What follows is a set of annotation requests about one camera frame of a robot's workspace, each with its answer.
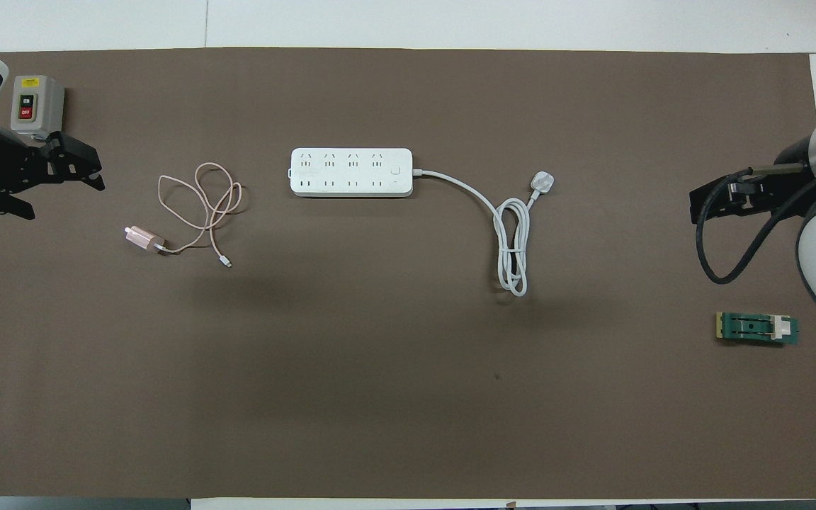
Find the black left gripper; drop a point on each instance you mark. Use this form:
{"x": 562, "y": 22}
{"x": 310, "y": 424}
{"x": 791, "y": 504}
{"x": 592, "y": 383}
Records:
{"x": 4, "y": 170}

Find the grey push-button switch box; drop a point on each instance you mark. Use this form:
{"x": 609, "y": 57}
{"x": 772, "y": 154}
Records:
{"x": 36, "y": 106}

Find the brown table mat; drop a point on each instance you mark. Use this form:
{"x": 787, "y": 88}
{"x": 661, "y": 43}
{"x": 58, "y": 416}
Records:
{"x": 380, "y": 397}

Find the pink charger adapter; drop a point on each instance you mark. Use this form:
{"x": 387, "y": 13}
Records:
{"x": 142, "y": 237}

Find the green knife switch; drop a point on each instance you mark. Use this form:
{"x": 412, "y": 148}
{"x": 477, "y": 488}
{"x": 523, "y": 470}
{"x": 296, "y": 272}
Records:
{"x": 755, "y": 328}

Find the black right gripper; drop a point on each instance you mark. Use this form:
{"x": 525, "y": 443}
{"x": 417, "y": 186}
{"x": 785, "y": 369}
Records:
{"x": 794, "y": 154}

